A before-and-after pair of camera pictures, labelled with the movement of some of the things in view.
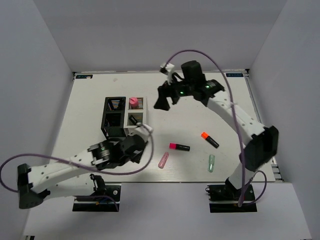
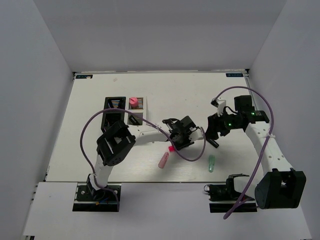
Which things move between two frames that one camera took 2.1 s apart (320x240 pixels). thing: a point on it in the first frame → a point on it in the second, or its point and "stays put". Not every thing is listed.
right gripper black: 162,102 → 214,125
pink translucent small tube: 163,160 stays put
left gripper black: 137,158 → 187,143
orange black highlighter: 210,139 stays put
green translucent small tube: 211,160 stays put
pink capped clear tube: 133,101 stays put
